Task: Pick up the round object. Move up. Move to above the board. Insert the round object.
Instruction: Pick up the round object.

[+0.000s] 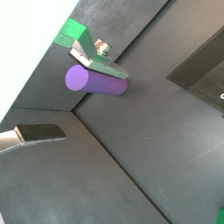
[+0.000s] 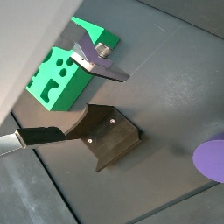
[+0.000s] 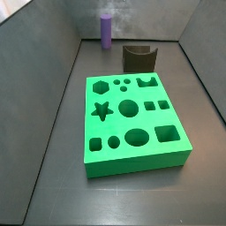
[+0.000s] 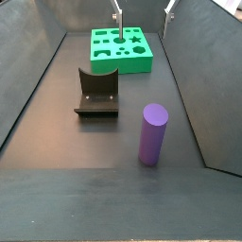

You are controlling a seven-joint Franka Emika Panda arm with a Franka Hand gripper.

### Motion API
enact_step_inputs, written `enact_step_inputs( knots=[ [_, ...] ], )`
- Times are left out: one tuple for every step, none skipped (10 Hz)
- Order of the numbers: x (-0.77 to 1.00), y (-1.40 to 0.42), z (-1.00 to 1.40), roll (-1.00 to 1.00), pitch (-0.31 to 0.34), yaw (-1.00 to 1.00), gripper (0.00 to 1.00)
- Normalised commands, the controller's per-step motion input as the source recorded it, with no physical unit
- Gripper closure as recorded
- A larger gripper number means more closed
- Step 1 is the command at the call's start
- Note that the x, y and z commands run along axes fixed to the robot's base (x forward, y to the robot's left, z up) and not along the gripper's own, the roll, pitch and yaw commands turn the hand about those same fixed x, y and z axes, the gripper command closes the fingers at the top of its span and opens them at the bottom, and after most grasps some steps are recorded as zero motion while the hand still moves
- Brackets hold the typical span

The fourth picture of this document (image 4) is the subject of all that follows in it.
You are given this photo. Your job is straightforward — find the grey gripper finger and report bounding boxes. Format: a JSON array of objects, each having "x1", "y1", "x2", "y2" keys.
[
  {"x1": 110, "y1": 0, "x2": 123, "y2": 40},
  {"x1": 163, "y1": 0, "x2": 176, "y2": 38}
]

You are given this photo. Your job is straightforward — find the purple cylinder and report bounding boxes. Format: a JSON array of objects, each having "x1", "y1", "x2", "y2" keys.
[{"x1": 138, "y1": 103, "x2": 168, "y2": 165}]

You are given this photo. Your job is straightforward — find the green shape sorter board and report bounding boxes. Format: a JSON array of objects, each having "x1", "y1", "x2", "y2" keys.
[{"x1": 90, "y1": 26, "x2": 153, "y2": 74}]

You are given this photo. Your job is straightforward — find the black curved stand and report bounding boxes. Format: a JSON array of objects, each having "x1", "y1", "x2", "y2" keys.
[{"x1": 74, "y1": 69, "x2": 119, "y2": 115}]

